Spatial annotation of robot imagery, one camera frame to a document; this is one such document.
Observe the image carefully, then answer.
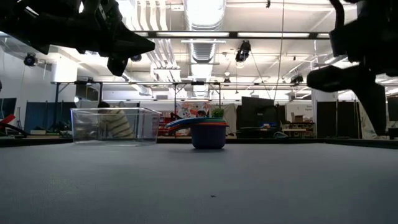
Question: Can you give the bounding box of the thin hanging cable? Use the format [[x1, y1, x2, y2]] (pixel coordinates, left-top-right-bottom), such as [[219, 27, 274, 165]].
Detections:
[[272, 0, 285, 102]]

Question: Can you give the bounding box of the clear plastic basket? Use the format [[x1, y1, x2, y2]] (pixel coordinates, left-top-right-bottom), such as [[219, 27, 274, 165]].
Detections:
[[70, 107, 162, 146]]

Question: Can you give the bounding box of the colourful wall poster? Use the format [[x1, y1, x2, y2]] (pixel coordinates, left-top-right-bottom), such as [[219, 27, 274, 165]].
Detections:
[[175, 101, 211, 119]]

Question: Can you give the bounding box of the black metal frame stand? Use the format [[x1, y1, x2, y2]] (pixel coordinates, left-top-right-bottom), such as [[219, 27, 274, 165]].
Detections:
[[172, 80, 222, 113], [51, 80, 104, 134]]

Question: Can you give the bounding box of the green plastic measuring cup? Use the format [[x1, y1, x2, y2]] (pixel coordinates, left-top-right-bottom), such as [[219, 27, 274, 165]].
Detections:
[[166, 118, 227, 129]]

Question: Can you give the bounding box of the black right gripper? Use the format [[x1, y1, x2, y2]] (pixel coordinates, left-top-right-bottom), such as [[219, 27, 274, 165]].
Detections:
[[306, 0, 398, 136]]

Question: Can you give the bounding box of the black partition panel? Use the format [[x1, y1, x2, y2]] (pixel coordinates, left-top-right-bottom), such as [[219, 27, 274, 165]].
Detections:
[[316, 101, 358, 140]]

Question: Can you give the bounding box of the teal plastic measuring cup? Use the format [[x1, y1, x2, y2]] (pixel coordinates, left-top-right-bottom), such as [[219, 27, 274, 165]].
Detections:
[[167, 119, 228, 130]]

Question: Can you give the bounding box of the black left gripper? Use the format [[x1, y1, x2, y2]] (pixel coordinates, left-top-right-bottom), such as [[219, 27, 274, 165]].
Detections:
[[29, 0, 155, 77]]

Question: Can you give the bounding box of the blue plastic measuring cup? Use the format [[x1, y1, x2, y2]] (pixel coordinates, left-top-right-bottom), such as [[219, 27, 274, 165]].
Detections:
[[165, 117, 225, 128]]

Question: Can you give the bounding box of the cardboard box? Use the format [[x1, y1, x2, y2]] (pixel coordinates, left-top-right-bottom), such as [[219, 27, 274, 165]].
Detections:
[[290, 111, 307, 124]]

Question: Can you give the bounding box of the silver ventilation duct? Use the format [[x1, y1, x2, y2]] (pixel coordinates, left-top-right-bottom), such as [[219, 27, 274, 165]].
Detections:
[[183, 0, 227, 65]]

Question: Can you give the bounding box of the orange plastic measuring cup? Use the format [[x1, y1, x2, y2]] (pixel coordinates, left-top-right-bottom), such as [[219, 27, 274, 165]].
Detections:
[[168, 123, 229, 134]]

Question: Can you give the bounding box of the leaf print curtain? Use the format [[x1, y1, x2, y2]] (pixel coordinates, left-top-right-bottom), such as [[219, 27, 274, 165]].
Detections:
[[358, 101, 379, 141]]

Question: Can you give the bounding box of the black curved cable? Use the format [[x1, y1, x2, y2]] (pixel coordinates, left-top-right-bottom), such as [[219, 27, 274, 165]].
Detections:
[[0, 122, 29, 138]]

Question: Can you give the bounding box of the black right camera cable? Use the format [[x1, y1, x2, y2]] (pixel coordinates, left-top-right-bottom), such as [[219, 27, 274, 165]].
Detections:
[[328, 0, 346, 30]]

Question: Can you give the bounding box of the long ceiling light bar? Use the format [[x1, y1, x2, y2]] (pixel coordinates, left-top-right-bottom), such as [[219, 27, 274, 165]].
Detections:
[[133, 30, 331, 40]]

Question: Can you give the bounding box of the purple plastic measuring cup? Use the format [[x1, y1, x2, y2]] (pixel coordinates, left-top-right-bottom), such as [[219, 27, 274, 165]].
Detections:
[[169, 124, 228, 150]]

